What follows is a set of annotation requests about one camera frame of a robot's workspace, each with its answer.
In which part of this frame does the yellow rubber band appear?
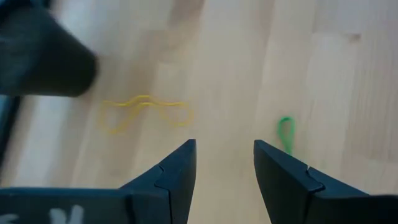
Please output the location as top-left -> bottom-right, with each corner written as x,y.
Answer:
98,94 -> 195,136

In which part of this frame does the green rubber band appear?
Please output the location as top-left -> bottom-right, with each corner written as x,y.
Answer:
276,115 -> 296,156

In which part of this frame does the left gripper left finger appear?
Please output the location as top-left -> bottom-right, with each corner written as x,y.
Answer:
0,139 -> 197,224

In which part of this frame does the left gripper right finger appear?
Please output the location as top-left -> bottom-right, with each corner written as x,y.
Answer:
253,139 -> 398,224

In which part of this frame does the green plant in black pot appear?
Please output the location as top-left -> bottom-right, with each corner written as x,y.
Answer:
0,0 -> 98,98

